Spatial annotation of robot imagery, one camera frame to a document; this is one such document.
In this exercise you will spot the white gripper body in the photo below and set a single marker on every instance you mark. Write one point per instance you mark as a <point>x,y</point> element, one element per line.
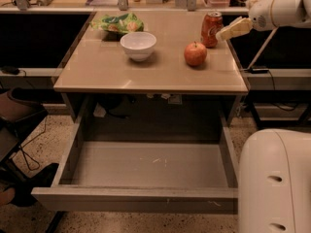
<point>261,14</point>

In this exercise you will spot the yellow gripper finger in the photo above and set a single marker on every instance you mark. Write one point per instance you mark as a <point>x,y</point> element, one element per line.
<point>234,19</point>
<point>240,28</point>

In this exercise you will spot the red coke can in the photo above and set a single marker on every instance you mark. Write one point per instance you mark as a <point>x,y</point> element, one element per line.
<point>211,25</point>

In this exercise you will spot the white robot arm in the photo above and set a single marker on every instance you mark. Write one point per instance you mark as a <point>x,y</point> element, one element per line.
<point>274,193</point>

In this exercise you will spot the beige cabinet with top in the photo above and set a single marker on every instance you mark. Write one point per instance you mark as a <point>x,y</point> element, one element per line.
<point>109,90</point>

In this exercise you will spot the open grey drawer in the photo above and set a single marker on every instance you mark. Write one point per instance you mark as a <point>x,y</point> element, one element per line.
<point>147,157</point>

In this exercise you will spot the white stick with black base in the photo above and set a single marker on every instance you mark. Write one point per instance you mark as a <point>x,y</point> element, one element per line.
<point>262,48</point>

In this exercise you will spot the red apple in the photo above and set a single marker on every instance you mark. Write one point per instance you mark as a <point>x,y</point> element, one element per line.
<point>195,54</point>

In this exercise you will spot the white bowl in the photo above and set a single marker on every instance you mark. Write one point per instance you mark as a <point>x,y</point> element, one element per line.
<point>138,46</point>

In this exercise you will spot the green chip bag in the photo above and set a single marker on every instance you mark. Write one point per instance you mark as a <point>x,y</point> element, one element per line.
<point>123,24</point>

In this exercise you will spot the black office chair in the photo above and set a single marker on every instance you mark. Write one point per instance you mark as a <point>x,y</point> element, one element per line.
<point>18,118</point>

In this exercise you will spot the black power adapter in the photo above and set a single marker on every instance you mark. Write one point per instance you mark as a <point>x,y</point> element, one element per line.
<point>10,70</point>

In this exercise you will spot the black shoe lower left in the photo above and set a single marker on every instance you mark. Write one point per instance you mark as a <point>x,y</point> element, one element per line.
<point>19,194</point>

